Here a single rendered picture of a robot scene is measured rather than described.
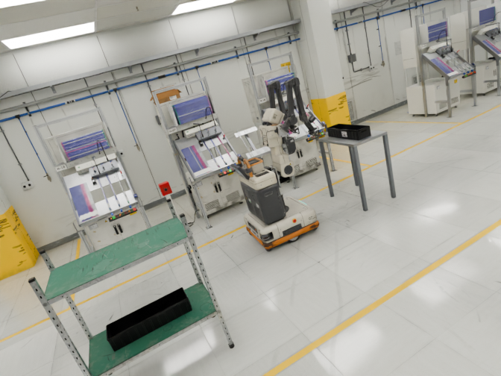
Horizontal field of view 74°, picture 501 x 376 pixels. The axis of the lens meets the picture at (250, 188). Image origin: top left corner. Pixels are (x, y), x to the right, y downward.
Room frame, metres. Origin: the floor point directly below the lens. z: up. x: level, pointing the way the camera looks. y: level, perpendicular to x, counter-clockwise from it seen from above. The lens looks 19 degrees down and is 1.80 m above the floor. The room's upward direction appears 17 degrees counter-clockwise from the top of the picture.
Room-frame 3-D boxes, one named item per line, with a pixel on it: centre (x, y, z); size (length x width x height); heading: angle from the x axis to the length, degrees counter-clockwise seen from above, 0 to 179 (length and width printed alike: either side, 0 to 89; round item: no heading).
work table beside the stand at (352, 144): (3.74, -1.29, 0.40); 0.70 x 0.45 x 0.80; 16
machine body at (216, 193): (4.88, 0.56, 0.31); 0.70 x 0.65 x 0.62; 110
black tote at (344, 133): (3.74, -1.27, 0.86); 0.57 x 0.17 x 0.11; 16
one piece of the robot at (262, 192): (3.41, -0.12, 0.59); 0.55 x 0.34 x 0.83; 16
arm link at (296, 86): (3.35, -0.72, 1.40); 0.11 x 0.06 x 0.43; 16
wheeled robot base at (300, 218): (3.43, -0.21, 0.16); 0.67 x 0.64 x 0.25; 106
